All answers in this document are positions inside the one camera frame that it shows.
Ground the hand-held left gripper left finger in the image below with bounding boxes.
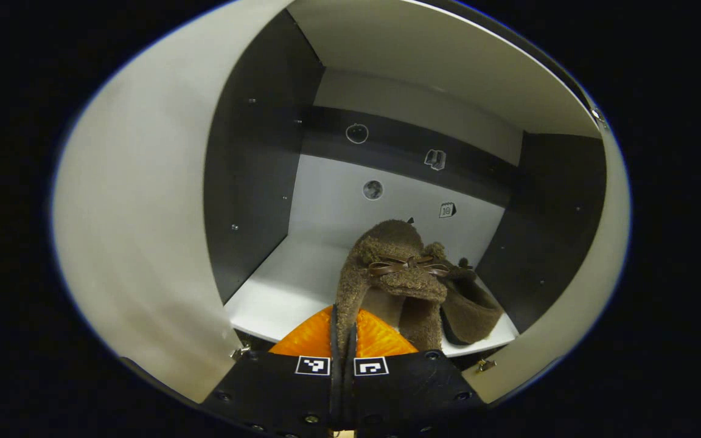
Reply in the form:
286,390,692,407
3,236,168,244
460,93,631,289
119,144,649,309
204,304,343,436

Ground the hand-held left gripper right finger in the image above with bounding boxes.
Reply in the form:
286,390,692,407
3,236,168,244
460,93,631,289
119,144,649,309
344,307,485,436

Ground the brown fluffy shoe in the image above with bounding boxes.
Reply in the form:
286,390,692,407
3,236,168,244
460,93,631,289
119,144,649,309
441,259,504,346
333,219,448,360

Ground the white shoe cabinet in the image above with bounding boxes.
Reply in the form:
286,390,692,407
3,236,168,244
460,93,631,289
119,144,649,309
203,0,608,373

